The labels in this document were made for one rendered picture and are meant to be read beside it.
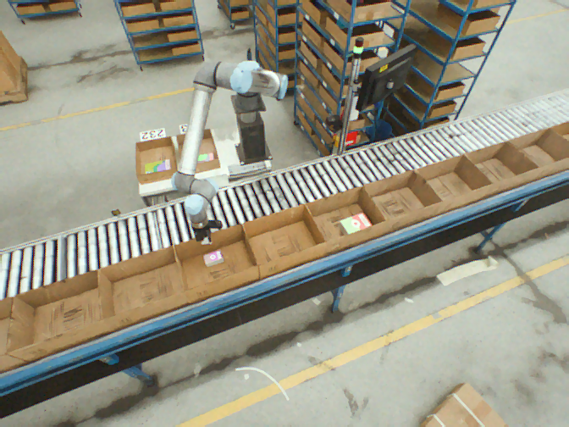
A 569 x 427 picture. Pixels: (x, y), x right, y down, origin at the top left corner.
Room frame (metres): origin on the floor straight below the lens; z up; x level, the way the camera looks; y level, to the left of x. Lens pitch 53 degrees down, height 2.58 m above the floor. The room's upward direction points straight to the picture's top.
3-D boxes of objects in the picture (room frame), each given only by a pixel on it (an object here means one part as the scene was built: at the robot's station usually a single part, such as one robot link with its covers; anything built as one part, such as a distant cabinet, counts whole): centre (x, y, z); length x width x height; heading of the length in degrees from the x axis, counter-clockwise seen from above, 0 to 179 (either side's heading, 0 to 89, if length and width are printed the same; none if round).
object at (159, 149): (1.86, 1.01, 0.80); 0.38 x 0.28 x 0.10; 17
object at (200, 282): (0.87, 0.38, 0.96); 0.39 x 0.29 x 0.17; 112
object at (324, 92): (2.72, -0.53, 0.79); 0.40 x 0.30 x 0.10; 23
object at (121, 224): (1.09, 1.06, 0.72); 0.52 x 0.05 x 0.05; 22
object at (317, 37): (3.16, -0.35, 1.19); 0.40 x 0.30 x 0.10; 21
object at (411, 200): (1.31, -0.71, 0.97); 0.39 x 0.29 x 0.17; 112
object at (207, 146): (1.95, 0.70, 0.80); 0.38 x 0.28 x 0.10; 18
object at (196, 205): (1.00, 0.45, 1.29); 0.10 x 0.09 x 0.12; 160
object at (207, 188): (1.11, 0.42, 1.29); 0.12 x 0.12 x 0.09; 70
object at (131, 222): (1.12, 1.00, 0.72); 0.52 x 0.05 x 0.05; 22
